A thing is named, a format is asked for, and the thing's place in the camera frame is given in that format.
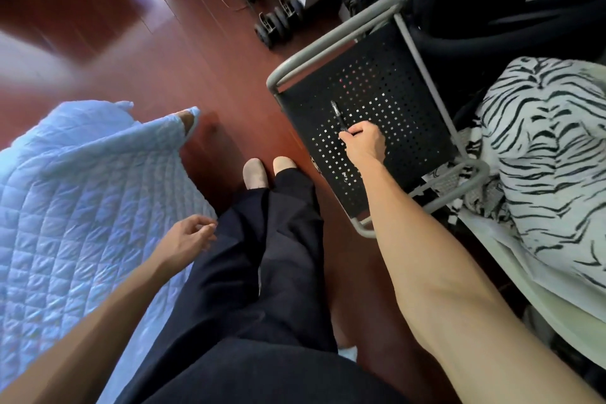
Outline person's left hand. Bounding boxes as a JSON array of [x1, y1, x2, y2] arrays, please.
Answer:
[[151, 215, 218, 279]]

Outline beige slipper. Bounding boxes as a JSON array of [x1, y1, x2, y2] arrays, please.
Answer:
[[242, 157, 270, 191], [272, 156, 298, 177]]

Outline person's right hand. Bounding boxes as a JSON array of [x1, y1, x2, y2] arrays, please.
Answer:
[[338, 121, 387, 170]]

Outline black perforated grey-framed chair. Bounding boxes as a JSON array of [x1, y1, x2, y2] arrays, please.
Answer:
[[265, 0, 491, 240]]

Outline light blue quilted bedspread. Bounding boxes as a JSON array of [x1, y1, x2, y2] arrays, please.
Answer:
[[0, 100, 218, 404]]

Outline person's left forearm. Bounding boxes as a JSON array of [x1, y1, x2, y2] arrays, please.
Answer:
[[0, 253, 191, 404]]

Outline zebra striped cloth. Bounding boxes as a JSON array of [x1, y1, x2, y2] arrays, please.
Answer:
[[428, 56, 606, 293]]

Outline person's right forearm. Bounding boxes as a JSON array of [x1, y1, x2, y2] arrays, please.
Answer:
[[356, 160, 606, 404]]

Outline black trousers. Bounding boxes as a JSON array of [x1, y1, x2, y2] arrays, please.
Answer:
[[115, 167, 409, 404]]

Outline black office chair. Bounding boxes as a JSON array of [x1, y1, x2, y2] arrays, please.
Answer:
[[392, 0, 606, 112]]

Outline black pen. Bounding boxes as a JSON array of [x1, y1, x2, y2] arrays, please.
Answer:
[[330, 100, 349, 134]]

